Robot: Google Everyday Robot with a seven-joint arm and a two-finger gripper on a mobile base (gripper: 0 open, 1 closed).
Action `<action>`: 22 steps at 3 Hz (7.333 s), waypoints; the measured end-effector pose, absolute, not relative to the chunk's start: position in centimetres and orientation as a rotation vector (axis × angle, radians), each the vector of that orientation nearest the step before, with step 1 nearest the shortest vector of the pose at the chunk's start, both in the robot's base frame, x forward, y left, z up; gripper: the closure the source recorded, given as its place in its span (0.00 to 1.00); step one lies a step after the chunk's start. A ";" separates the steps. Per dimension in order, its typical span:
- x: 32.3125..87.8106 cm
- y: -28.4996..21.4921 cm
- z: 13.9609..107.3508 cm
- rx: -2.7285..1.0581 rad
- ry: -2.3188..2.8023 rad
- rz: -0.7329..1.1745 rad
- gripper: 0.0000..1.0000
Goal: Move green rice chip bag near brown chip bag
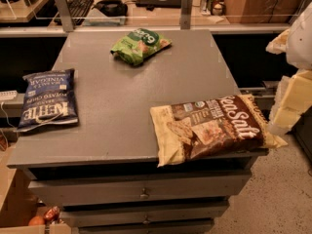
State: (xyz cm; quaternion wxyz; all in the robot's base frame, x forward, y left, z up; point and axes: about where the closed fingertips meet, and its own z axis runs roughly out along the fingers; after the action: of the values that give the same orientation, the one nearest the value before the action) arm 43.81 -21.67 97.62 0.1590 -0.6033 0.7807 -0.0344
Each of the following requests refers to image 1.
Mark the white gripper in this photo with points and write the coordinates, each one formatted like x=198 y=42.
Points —
x=301 y=41

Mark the green rice chip bag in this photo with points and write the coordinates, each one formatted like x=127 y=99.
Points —
x=139 y=45

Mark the brown sea salt chip bag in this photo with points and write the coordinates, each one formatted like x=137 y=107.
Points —
x=194 y=130

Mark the blue Kettle chip bag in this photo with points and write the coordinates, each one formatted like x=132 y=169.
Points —
x=49 y=100

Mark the brown cardboard box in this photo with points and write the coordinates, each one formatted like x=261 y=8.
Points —
x=260 y=11

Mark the black laptop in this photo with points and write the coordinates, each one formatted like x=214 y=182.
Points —
x=159 y=3

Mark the black headphones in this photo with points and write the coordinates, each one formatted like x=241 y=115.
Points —
x=112 y=8

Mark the grey drawer cabinet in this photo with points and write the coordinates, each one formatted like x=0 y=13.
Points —
x=104 y=173

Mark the black keyboard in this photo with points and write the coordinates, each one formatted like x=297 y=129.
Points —
x=78 y=9

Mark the red snack wrapper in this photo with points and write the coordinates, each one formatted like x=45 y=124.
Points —
x=52 y=214

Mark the white power strip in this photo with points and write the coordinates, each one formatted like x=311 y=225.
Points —
x=8 y=95

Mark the orange fruit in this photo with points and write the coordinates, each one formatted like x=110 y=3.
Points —
x=36 y=220

